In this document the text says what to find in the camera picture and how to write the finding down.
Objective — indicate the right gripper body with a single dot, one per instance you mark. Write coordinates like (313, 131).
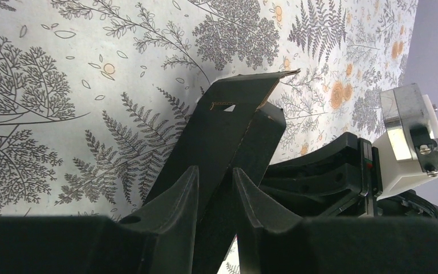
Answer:
(353, 177)

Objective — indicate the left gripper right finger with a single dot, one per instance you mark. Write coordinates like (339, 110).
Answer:
(272, 239)

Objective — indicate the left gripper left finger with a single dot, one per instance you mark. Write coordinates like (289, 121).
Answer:
(98, 238)

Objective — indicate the black paper box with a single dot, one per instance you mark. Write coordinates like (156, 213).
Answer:
(232, 126)

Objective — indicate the floral tablecloth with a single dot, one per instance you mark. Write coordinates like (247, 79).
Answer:
(94, 95)

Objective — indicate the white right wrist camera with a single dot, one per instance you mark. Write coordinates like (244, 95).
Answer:
(408, 150)

